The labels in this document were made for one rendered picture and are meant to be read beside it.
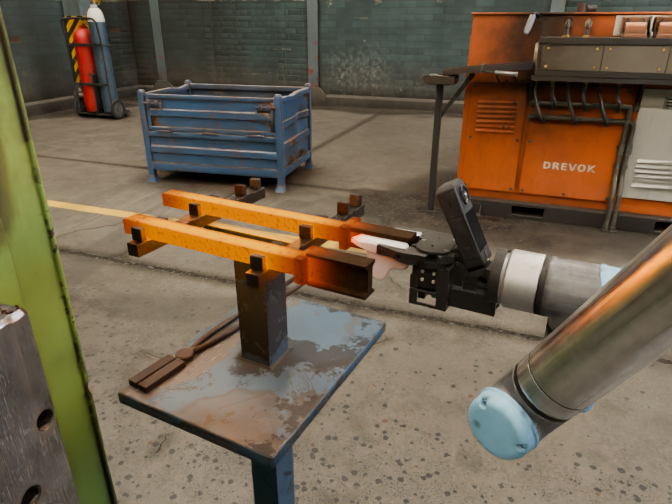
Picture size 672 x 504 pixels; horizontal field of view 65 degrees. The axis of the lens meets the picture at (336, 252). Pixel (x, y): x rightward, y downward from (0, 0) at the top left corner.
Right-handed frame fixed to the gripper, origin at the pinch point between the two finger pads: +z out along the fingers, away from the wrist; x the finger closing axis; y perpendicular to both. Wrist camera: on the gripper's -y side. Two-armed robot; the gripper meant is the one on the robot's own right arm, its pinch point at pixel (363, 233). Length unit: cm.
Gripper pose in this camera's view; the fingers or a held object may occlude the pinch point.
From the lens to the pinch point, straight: 75.1
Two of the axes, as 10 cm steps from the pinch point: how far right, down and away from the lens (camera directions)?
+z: -8.8, -1.9, 4.3
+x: 4.7, -3.6, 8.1
